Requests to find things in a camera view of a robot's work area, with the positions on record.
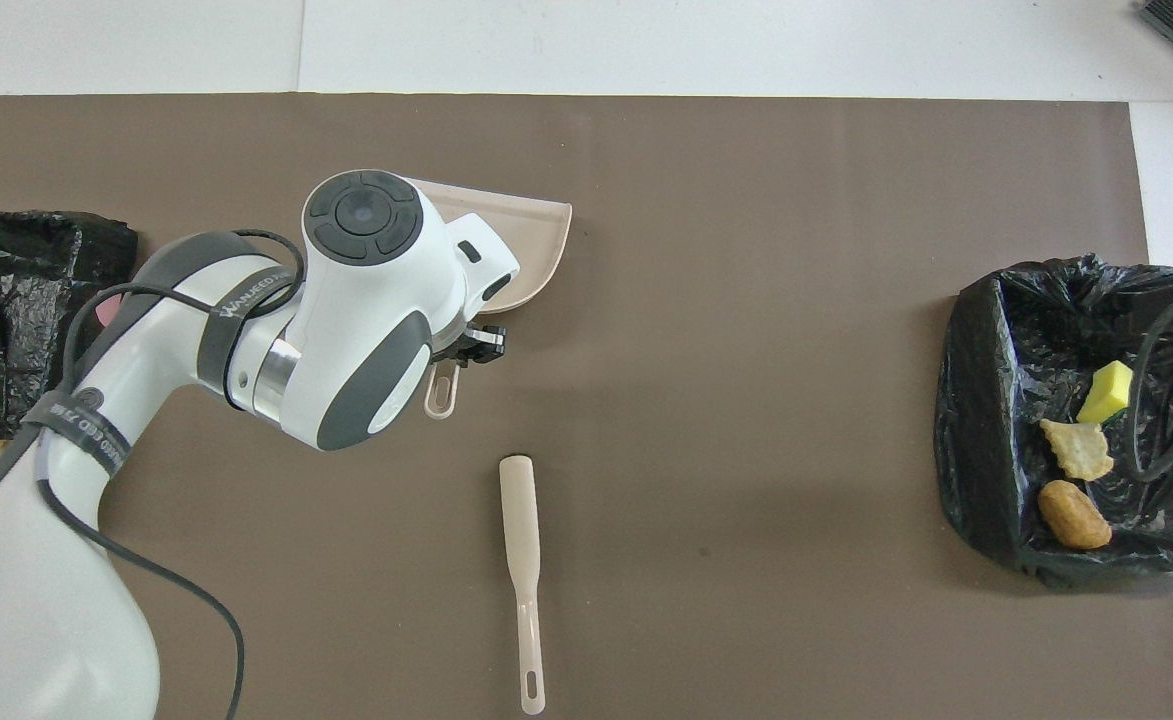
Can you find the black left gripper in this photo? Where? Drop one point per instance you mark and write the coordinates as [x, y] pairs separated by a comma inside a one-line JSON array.
[[454, 352]]

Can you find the beige plastic dustpan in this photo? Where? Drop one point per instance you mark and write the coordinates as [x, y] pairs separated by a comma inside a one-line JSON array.
[[536, 240]]

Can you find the beige hand brush black bristles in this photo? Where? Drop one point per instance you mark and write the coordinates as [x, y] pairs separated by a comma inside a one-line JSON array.
[[521, 520]]

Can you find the toy croissant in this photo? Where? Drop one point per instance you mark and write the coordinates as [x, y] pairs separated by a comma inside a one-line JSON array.
[[1078, 450]]

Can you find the brown toy bread roll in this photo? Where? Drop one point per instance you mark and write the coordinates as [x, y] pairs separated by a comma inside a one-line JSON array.
[[1074, 515]]

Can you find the yellow sponge green backing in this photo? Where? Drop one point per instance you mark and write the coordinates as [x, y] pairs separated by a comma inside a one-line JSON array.
[[1106, 395]]

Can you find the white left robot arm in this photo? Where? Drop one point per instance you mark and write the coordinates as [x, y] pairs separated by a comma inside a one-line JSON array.
[[346, 300]]

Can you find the pink plastic bin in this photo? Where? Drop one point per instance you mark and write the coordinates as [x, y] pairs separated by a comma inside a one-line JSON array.
[[108, 310]]

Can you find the black crumpled trash bag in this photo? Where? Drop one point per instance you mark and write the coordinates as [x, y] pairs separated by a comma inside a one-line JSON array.
[[16, 270]]

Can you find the black bag lined trash bin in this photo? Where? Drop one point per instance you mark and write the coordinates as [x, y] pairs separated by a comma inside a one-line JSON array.
[[1006, 450]]

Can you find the brown paper table mat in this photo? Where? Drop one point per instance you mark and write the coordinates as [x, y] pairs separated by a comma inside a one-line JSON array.
[[746, 250]]

